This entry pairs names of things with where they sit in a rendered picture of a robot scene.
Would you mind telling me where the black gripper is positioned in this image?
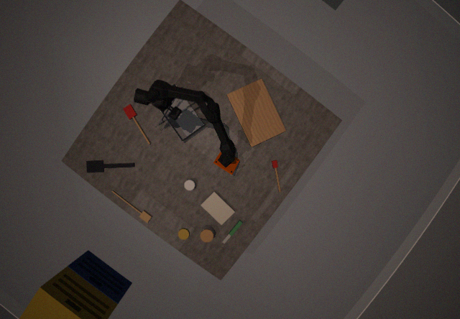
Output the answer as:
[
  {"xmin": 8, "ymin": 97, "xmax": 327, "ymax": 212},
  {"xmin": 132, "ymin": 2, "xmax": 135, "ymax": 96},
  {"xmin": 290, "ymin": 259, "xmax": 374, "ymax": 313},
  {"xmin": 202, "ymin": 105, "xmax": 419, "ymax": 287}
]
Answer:
[{"xmin": 159, "ymin": 104, "xmax": 182, "ymax": 120}]

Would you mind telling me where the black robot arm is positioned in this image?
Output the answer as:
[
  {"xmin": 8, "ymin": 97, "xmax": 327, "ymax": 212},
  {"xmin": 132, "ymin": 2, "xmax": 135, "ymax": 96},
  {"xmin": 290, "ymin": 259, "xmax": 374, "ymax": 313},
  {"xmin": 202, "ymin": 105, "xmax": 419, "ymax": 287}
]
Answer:
[{"xmin": 134, "ymin": 80, "xmax": 236, "ymax": 167}]

